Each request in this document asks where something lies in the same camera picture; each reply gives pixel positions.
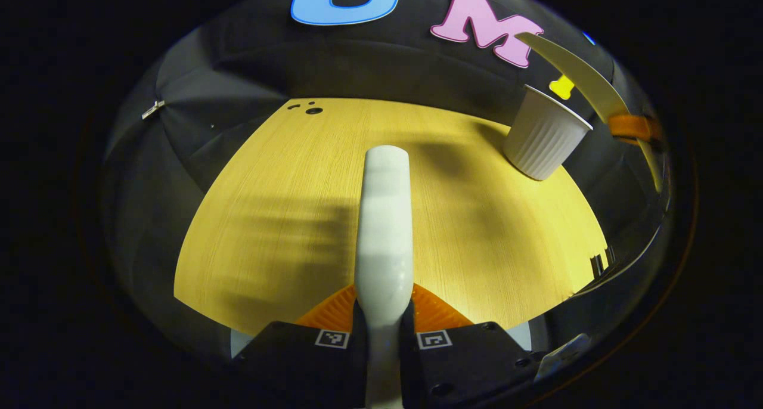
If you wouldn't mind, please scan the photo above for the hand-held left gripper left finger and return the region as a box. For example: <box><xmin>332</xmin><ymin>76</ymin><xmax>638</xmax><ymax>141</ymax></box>
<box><xmin>235</xmin><ymin>284</ymin><xmax>368</xmax><ymax>409</ymax></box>

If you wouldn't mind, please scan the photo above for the wooden desktop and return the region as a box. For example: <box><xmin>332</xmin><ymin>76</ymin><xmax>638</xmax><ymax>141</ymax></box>
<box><xmin>173</xmin><ymin>97</ymin><xmax>610</xmax><ymax>337</ymax></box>

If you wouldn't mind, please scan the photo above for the black backdrop cloth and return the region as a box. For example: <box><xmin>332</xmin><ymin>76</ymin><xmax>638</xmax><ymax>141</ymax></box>
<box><xmin>101</xmin><ymin>0</ymin><xmax>674</xmax><ymax>362</ymax></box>

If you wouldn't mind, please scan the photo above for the small grey broom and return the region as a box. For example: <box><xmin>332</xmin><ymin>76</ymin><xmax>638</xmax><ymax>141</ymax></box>
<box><xmin>355</xmin><ymin>145</ymin><xmax>414</xmax><ymax>409</ymax></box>

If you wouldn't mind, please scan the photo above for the white ribbed garbage bin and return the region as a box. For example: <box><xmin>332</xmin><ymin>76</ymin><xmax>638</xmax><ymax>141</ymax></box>
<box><xmin>503</xmin><ymin>85</ymin><xmax>594</xmax><ymax>181</ymax></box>

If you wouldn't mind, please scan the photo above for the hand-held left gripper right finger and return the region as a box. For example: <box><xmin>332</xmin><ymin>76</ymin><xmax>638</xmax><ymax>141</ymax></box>
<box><xmin>399</xmin><ymin>283</ymin><xmax>538</xmax><ymax>409</ymax></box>

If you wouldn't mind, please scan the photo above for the small grey dustpan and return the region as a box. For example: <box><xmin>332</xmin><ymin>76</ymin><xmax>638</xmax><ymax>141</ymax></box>
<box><xmin>516</xmin><ymin>32</ymin><xmax>663</xmax><ymax>194</ymax></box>

